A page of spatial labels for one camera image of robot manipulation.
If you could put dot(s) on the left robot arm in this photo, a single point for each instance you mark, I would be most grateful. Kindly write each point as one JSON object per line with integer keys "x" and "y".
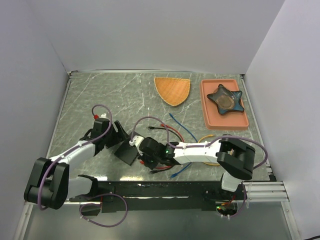
{"x": 49, "y": 184}

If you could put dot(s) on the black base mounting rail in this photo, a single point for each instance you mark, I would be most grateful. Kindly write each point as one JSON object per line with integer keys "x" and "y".
{"x": 161, "y": 195}

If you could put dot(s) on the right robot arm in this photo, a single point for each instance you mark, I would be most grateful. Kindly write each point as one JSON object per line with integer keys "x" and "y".
{"x": 232, "y": 154}

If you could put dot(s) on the orange woven basket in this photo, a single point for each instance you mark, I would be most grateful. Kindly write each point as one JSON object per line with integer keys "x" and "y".
{"x": 173, "y": 91}

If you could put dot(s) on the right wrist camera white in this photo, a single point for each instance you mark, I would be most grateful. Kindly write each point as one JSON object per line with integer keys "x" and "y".
{"x": 136, "y": 141}

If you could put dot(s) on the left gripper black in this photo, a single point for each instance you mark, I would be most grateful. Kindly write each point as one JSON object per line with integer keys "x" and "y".
{"x": 119, "y": 136}

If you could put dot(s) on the blue star-shaped dish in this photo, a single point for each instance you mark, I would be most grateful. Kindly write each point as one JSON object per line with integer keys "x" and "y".
{"x": 226, "y": 100}

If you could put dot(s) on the black network switch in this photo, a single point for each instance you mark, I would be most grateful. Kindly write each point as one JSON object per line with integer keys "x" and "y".
{"x": 126, "y": 152}

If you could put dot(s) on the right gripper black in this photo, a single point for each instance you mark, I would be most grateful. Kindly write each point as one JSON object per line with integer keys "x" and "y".
{"x": 142, "y": 156}

